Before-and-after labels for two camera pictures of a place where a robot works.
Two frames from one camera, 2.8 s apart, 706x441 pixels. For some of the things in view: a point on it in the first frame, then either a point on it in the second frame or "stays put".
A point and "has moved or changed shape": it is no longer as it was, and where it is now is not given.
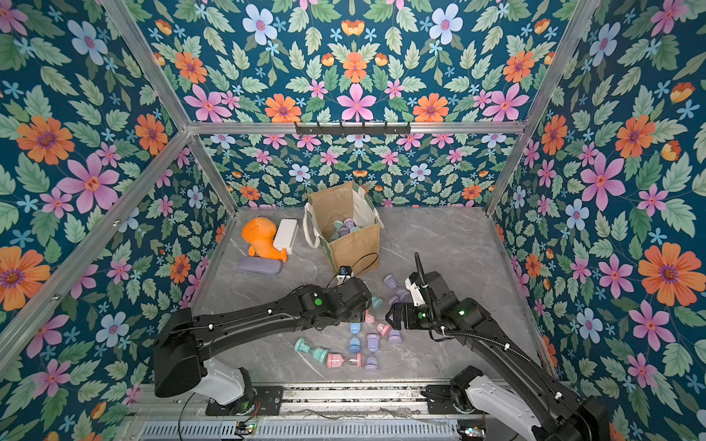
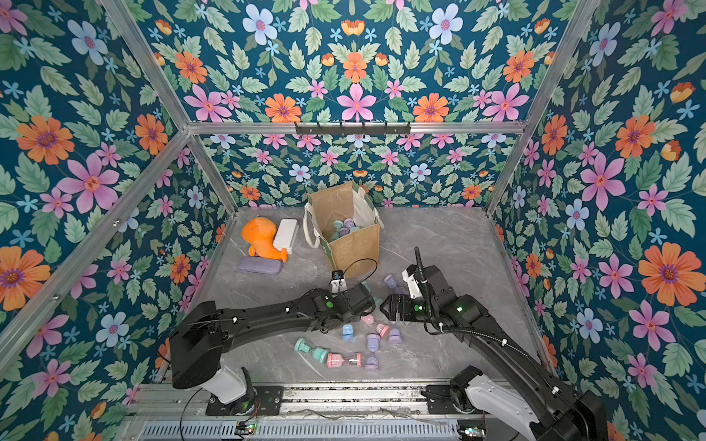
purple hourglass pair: x=395 y=336 stays put
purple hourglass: x=402 y=296 stays put
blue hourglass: x=354 y=346 has moved or changed shape
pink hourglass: x=384 y=329 stays put
